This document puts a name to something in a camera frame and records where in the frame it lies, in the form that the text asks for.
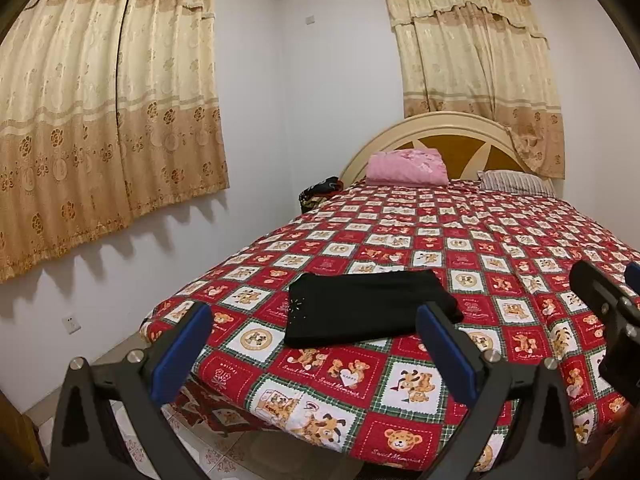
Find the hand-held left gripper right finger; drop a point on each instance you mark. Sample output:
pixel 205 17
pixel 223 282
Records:
pixel 447 355

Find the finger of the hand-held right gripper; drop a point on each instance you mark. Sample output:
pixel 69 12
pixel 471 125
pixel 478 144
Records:
pixel 597 287
pixel 634 274

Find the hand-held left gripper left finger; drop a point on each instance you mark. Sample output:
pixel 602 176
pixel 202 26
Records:
pixel 182 355

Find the black pants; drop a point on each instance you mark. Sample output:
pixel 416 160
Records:
pixel 360 305

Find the red bear printed bedspread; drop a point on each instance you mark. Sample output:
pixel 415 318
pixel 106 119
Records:
pixel 350 375

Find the striped pillow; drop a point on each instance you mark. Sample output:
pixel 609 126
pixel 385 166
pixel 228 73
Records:
pixel 515 182

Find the brown wooden furniture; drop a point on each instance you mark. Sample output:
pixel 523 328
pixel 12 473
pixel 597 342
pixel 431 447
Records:
pixel 17 435

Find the pink folded blanket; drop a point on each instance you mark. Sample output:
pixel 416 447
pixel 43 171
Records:
pixel 405 167

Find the dark patterned bag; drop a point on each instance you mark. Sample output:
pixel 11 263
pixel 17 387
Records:
pixel 320 195

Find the cream wooden headboard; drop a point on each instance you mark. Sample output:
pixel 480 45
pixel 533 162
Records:
pixel 450 140

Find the beige floral curtain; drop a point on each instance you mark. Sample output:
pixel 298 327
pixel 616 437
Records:
pixel 60 135
pixel 170 85
pixel 465 60

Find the white wall socket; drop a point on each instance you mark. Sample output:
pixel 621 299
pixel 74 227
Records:
pixel 72 323

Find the white wall switch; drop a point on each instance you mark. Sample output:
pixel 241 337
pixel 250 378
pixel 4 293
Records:
pixel 310 20

